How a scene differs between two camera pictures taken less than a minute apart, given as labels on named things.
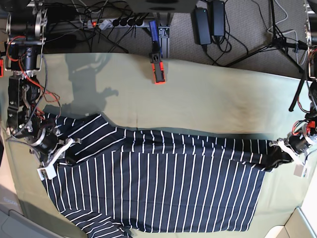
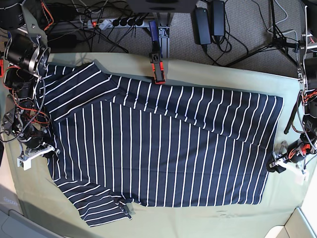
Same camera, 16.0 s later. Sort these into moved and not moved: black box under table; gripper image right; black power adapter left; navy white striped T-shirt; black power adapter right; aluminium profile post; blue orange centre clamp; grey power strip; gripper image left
Moved: gripper image right; gripper image left; navy white striped T-shirt
Not moved: black power adapter left; aluminium profile post; blue orange centre clamp; grey power strip; black power adapter right; black box under table
